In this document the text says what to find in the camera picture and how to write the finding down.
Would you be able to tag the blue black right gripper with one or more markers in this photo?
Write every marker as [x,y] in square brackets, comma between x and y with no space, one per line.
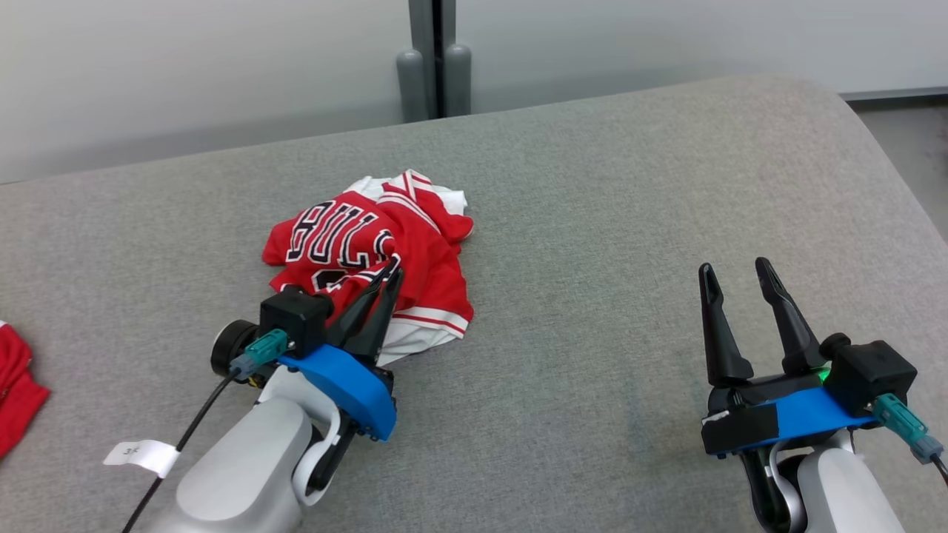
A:
[800,418]

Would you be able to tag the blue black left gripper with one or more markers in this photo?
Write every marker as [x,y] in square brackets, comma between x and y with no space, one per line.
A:
[355,392]

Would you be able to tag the grey partition post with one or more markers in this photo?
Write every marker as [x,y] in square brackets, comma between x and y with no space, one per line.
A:
[424,29]

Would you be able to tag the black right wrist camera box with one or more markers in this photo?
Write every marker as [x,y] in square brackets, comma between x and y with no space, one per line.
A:
[870,374]

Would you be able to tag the red white shorts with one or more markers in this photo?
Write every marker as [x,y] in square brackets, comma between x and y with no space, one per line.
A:
[15,385]

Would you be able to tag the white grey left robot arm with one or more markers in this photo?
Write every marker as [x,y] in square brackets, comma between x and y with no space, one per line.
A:
[237,474]

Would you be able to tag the grey cylindrical post bumper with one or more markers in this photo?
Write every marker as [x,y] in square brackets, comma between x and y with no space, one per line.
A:
[411,85]
[458,78]

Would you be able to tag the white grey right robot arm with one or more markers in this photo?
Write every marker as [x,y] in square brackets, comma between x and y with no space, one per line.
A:
[844,488]

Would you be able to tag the red white Bulls jersey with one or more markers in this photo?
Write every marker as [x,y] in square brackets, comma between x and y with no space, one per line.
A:
[422,252]

